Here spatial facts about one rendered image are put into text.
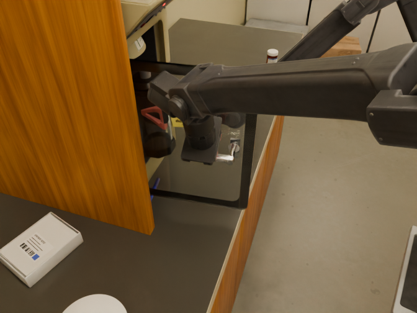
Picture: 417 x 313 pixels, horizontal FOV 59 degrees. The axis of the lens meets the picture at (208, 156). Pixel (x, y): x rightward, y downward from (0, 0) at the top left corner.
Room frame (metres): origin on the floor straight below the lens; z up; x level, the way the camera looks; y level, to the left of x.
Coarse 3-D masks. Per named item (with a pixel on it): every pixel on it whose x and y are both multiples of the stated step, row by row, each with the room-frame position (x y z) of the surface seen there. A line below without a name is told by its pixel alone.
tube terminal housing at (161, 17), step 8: (160, 16) 0.96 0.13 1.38; (152, 24) 0.91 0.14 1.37; (160, 24) 1.01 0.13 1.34; (136, 32) 0.83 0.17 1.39; (144, 32) 0.87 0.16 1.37; (160, 32) 1.01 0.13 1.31; (128, 40) 0.80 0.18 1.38; (160, 40) 1.01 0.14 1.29; (168, 40) 1.00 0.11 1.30; (160, 48) 1.01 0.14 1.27; (168, 48) 0.99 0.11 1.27; (160, 56) 1.00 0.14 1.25; (168, 56) 0.99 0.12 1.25
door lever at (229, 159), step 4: (232, 144) 0.64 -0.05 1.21; (236, 144) 0.64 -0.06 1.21; (228, 148) 0.64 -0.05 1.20; (232, 148) 0.63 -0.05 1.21; (236, 148) 0.64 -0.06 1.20; (232, 152) 0.62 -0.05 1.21; (220, 156) 0.60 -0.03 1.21; (224, 156) 0.60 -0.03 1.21; (228, 156) 0.60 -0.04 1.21; (232, 156) 0.60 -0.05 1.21; (216, 160) 0.60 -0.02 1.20; (220, 160) 0.60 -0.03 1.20; (224, 160) 0.60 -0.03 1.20; (228, 160) 0.59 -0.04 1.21; (232, 160) 0.59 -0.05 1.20; (228, 164) 0.59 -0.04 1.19
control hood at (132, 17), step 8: (120, 0) 0.68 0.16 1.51; (128, 0) 0.68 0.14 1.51; (136, 0) 0.68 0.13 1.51; (144, 0) 0.68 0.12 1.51; (152, 0) 0.68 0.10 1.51; (160, 0) 0.71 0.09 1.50; (128, 8) 0.67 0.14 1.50; (136, 8) 0.67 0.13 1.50; (144, 8) 0.66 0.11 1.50; (152, 8) 0.68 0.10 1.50; (128, 16) 0.68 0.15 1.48; (136, 16) 0.67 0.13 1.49; (144, 16) 0.67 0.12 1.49; (128, 24) 0.68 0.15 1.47; (136, 24) 0.67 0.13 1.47; (128, 32) 0.68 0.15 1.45
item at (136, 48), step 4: (136, 40) 0.88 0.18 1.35; (140, 40) 0.90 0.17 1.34; (132, 44) 0.86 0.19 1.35; (136, 44) 0.87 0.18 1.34; (140, 44) 0.88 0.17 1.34; (144, 44) 0.91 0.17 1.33; (128, 48) 0.85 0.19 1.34; (132, 48) 0.85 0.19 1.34; (136, 48) 0.86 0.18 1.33; (140, 48) 0.87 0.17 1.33; (144, 48) 0.89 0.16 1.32; (128, 52) 0.84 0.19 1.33; (132, 52) 0.85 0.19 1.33; (136, 52) 0.86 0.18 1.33; (140, 52) 0.87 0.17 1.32; (132, 56) 0.84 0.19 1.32; (136, 56) 0.85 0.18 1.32
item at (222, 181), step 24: (144, 72) 0.68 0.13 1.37; (168, 72) 0.67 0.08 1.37; (144, 96) 0.69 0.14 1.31; (144, 120) 0.69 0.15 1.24; (168, 120) 0.67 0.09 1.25; (240, 120) 0.64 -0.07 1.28; (144, 144) 0.69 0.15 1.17; (168, 144) 0.68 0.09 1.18; (240, 144) 0.64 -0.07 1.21; (168, 168) 0.68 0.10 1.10; (192, 168) 0.66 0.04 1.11; (216, 168) 0.65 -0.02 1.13; (240, 168) 0.64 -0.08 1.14; (168, 192) 0.68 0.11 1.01; (192, 192) 0.66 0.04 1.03; (216, 192) 0.65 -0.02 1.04; (240, 192) 0.64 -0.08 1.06
